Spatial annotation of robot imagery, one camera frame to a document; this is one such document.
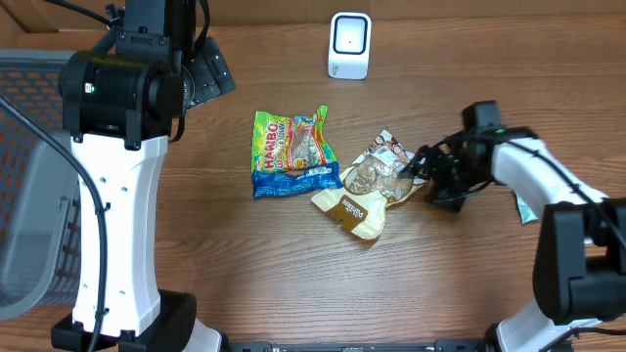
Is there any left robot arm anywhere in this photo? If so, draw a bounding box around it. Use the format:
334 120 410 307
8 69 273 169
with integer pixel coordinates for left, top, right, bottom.
51 1 235 352

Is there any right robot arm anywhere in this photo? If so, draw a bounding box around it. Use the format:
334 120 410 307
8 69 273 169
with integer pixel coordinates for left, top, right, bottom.
399 101 625 351

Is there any light blue snack packet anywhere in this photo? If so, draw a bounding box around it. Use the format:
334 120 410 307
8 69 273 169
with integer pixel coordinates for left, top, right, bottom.
515 195 539 225

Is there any white barcode scanner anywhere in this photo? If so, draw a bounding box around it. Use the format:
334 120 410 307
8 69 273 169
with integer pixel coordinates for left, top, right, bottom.
328 12 372 80

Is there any grey plastic shopping basket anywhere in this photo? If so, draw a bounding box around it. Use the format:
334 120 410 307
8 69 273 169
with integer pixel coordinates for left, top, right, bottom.
1 49 80 320

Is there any dark blue snack packet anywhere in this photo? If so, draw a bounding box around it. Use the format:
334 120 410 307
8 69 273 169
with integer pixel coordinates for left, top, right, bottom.
251 162 342 198

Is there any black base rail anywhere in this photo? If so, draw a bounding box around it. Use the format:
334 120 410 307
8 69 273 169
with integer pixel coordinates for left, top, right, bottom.
223 338 500 352

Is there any beige mushroom snack bag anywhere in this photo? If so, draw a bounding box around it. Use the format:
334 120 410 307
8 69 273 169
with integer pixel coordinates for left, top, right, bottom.
312 130 425 240

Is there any green Haribo candy bag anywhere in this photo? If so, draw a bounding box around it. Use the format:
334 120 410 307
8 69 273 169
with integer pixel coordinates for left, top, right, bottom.
251 106 336 173

